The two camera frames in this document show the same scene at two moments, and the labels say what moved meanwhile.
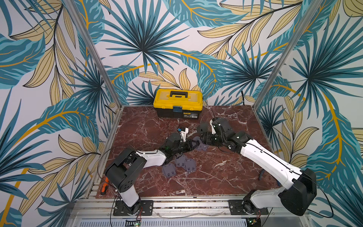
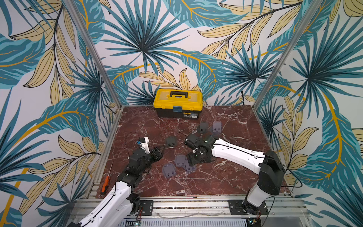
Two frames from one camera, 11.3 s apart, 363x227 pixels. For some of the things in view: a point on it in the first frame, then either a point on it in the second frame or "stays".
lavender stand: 190,165 stays
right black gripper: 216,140 → 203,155
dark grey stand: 202,127 stays
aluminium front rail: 92,208 stays
